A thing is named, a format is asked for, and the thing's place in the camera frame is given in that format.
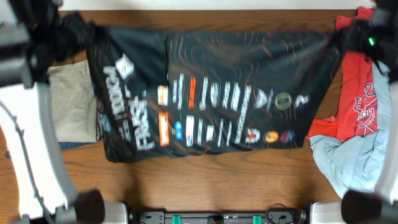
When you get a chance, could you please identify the black orange patterned jersey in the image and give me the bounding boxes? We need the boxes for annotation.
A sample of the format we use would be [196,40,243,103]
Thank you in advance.
[86,26,341,162]

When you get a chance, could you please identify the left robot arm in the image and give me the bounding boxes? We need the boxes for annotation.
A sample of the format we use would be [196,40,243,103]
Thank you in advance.
[1,0,129,223]

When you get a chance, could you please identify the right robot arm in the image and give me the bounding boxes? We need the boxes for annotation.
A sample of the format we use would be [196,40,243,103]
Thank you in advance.
[298,0,397,223]

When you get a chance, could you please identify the folded beige trousers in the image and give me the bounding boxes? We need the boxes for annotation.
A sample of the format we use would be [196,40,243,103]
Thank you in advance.
[49,60,101,143]

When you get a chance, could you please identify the red t-shirt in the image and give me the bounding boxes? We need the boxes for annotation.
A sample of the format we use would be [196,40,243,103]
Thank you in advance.
[306,6,380,143]

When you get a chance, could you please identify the folded navy garment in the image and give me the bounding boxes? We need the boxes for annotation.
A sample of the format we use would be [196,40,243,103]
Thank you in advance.
[4,141,94,159]

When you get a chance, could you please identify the light blue t-shirt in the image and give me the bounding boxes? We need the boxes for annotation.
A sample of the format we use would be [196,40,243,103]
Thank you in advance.
[309,65,391,197]

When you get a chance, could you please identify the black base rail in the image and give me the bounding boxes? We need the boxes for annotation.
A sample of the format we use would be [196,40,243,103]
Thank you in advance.
[137,208,310,224]

